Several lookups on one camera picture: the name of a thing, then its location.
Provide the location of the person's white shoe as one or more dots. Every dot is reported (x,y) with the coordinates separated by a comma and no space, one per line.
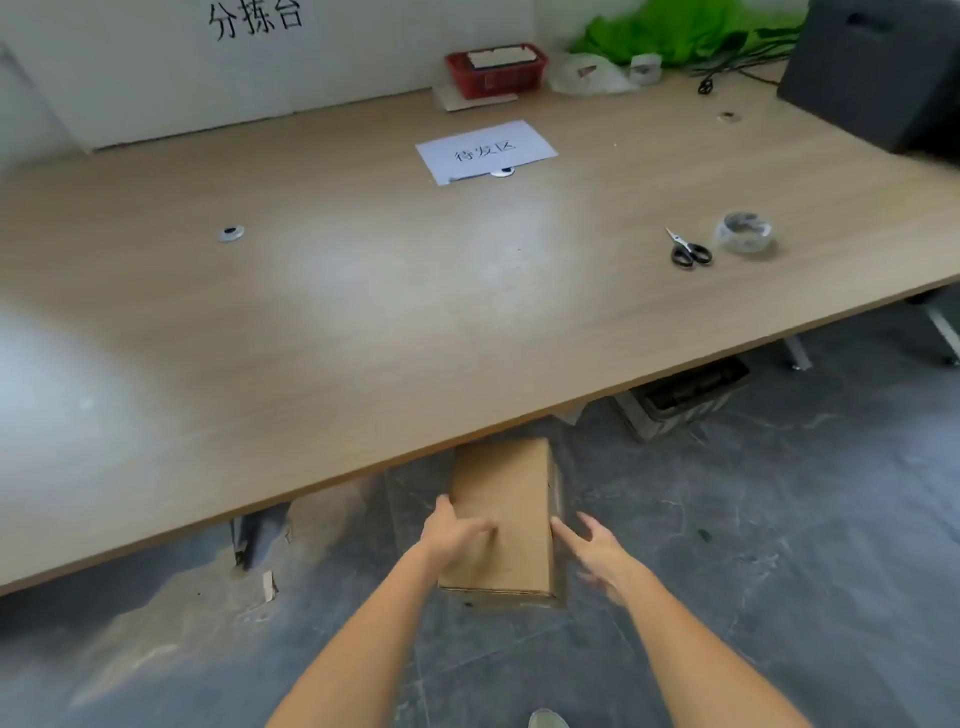
(547,720)

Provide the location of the white plastic bag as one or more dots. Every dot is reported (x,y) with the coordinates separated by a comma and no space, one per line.
(592,75)

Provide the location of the small white packet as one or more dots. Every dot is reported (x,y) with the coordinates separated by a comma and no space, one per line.
(645,69)

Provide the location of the cardboard parcel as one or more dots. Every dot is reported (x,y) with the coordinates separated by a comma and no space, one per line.
(510,495)

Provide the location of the torn paper scrap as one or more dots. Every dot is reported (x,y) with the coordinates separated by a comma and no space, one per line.
(268,586)

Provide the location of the white paper sign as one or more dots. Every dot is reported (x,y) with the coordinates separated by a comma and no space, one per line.
(525,142)

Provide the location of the person's left hand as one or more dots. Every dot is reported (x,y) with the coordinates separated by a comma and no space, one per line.
(457,536)

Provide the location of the person's right hand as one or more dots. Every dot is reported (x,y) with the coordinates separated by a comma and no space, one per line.
(611,562)

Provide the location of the person's right forearm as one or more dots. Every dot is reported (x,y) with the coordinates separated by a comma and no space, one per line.
(697,660)

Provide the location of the clear tape roll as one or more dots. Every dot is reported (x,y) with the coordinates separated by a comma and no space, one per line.
(757,240)

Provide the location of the long wooden table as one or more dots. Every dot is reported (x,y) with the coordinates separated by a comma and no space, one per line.
(375,300)

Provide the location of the red plastic basket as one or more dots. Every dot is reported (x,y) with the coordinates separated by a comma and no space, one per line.
(517,75)

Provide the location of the black scissors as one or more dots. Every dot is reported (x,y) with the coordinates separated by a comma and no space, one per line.
(690,255)

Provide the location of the dark grey printer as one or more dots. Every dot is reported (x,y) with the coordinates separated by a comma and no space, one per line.
(877,75)

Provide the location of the green fabric bag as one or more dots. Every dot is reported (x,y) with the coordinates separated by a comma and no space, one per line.
(675,26)

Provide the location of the white sign board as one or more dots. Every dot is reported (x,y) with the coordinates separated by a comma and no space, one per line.
(337,67)

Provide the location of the person's left forearm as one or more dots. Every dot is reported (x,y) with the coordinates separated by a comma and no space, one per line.
(360,652)

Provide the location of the grey plastic crate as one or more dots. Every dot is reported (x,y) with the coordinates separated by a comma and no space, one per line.
(675,401)

